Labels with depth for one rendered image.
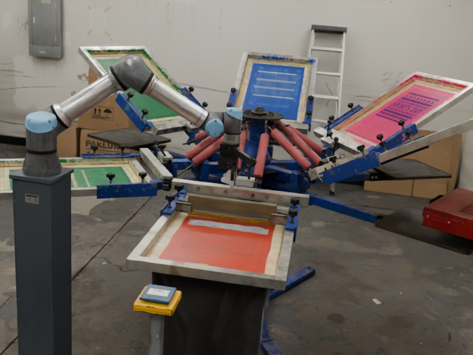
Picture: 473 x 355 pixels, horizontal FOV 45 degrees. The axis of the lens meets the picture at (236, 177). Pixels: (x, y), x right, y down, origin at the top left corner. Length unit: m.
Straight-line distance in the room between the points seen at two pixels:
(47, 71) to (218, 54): 2.10
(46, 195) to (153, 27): 4.68
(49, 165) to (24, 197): 0.16
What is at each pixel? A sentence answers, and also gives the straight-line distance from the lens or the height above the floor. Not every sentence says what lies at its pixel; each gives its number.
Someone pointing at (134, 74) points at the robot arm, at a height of 1.61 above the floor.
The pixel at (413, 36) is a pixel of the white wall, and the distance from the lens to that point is 6.64.
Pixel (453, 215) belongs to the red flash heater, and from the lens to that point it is 2.67.
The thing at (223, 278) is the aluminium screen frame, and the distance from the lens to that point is 2.08.
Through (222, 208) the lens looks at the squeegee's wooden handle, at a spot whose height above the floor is 1.02.
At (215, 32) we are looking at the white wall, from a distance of 6.69.
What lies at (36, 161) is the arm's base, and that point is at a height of 1.26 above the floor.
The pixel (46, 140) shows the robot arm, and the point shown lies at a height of 1.34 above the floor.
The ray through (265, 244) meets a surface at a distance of 2.43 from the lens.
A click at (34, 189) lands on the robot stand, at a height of 1.15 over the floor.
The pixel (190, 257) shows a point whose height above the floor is 0.96.
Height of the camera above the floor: 1.90
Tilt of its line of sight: 17 degrees down
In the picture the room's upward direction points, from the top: 5 degrees clockwise
